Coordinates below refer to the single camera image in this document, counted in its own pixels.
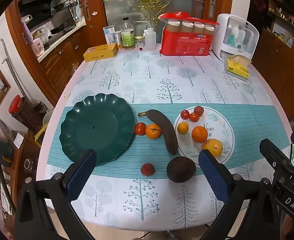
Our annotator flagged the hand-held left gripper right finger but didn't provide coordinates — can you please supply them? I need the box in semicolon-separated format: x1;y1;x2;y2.
198;149;283;240

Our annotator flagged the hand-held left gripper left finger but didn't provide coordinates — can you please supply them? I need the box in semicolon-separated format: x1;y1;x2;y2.
13;149;97;240

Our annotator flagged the white floral round plate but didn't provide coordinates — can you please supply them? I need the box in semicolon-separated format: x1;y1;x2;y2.
174;106;235;167

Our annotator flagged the green scalloped plastic plate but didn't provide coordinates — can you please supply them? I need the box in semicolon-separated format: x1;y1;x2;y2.
60;93;135;167

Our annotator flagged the large yellowish orange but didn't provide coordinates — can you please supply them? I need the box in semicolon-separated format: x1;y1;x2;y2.
203;139;223;158

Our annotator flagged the dark brown avocado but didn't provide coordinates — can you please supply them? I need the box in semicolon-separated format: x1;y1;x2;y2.
166;156;197;183

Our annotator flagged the deep orange tangerine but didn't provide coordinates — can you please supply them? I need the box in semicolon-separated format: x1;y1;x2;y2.
191;126;208;143

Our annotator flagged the small yellow-orange citrus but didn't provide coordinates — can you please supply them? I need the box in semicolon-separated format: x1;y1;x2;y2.
177;122;189;134

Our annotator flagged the dark wooden side cabinet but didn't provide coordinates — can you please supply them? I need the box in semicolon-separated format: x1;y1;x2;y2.
249;27;294;121

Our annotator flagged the red bumpy lychee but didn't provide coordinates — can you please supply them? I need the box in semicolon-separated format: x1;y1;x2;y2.
141;163;155;177

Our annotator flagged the brown overripe banana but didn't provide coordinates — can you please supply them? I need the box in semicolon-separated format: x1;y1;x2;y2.
138;109;179;155

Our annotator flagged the orange tangerine with green stem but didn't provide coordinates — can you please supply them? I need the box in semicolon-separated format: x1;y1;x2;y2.
146;124;162;140

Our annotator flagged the jar with red lid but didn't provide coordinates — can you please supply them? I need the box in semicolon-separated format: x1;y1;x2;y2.
9;95;45;131

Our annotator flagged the yellow tissue box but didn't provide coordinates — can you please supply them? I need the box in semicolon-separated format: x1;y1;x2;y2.
224;55;253;82

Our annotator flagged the wooden kitchen counter cabinet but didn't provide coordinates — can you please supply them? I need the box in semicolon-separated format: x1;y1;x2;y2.
37;21;92;100

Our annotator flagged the white cosmetics storage box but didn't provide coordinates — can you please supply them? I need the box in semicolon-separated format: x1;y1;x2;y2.
212;14;260;61

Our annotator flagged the yellow rectangular tin box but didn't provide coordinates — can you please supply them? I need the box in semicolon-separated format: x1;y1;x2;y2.
84;43;117;62

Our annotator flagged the red pack of paper cups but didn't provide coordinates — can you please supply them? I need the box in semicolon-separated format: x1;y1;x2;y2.
159;12;220;56

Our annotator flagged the pink box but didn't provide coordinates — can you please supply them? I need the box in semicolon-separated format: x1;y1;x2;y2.
32;39;44;53

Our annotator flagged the small silver can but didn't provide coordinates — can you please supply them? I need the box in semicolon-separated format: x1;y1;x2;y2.
114;31;124;50

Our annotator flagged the white and blue carton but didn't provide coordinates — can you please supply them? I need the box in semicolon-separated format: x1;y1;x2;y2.
103;25;115;44

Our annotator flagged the glass bottle with green label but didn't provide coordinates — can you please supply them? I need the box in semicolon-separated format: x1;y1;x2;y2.
121;17;137;50

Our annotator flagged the white plastic squeeze bottle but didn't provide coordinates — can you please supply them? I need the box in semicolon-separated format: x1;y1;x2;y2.
137;20;158;50

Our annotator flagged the black wok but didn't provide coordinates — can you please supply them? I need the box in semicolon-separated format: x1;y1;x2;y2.
51;1;70;12

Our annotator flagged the wooden frosted glass sliding door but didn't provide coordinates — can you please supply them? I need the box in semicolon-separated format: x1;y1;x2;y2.
77;0;235;46

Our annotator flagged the wooden wall shelf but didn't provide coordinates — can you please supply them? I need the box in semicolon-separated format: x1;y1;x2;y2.
267;0;294;48

